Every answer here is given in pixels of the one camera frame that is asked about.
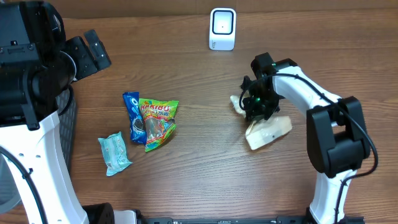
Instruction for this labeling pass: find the beige pastry snack bag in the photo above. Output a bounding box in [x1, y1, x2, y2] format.
[229, 95, 294, 151]

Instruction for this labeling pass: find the blue Oreo packet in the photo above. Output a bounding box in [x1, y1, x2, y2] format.
[123, 92, 147, 144]

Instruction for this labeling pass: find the green Haribo gummy bag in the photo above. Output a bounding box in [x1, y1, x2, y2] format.
[139, 98, 179, 152]

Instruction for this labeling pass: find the teal snack packet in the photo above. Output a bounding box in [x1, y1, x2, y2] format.
[98, 132, 132, 177]

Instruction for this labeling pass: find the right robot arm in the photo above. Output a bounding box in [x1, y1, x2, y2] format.
[231, 53, 376, 223]

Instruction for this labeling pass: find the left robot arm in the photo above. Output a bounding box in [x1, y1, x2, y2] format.
[1, 1, 138, 224]

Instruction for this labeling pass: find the white barcode scanner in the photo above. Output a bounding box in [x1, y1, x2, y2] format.
[209, 7, 236, 51]

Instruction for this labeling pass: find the cardboard back board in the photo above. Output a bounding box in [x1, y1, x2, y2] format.
[50, 0, 397, 19]

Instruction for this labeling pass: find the grey plastic mesh basket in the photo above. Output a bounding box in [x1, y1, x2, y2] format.
[1, 99, 76, 214]

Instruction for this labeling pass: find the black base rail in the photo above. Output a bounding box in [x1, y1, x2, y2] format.
[137, 216, 315, 224]

